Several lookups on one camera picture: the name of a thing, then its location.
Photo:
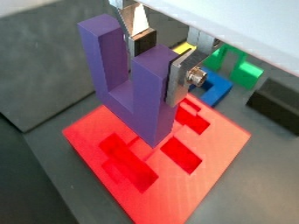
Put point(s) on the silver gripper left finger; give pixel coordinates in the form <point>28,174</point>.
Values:
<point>140,36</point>

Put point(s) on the red puzzle board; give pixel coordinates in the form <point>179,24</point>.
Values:
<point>159,182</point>

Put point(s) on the yellow long block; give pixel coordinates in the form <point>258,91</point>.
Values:
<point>183,48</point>

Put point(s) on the green arch block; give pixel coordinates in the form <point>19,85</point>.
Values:
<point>244,73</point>

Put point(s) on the black H-shaped block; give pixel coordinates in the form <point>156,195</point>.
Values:
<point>276,102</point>

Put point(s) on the purple U-shaped block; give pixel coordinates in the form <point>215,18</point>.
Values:
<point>130,83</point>

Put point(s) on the blue U-shaped block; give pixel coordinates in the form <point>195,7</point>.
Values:
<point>212,90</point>

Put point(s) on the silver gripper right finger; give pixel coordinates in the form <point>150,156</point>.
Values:
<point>186,71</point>

